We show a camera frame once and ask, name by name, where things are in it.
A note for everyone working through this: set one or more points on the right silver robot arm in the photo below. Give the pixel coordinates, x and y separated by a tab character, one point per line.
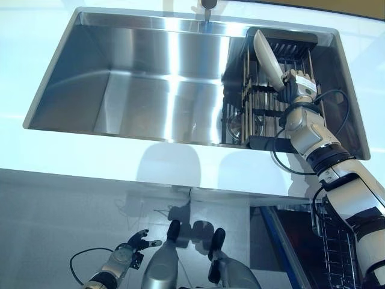
312	135

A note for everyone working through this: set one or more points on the black dish drying rack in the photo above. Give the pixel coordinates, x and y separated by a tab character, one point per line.
285	37

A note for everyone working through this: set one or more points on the chrome pull-down faucet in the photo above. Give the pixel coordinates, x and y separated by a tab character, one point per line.
208	4

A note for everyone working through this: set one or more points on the cream ceramic plate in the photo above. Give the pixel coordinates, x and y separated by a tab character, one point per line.
267	60

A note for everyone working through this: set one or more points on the left robot hand dark palm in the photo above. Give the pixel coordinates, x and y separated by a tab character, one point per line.
139	242

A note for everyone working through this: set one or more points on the stainless steel sink basin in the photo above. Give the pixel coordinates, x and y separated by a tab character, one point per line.
120	90

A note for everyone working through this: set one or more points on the right robot hand dark palm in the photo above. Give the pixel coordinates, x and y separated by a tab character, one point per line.
300	85

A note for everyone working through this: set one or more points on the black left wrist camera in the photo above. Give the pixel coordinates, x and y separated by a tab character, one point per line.
137	260

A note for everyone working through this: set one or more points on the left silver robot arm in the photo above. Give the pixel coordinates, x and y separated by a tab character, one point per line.
117	262

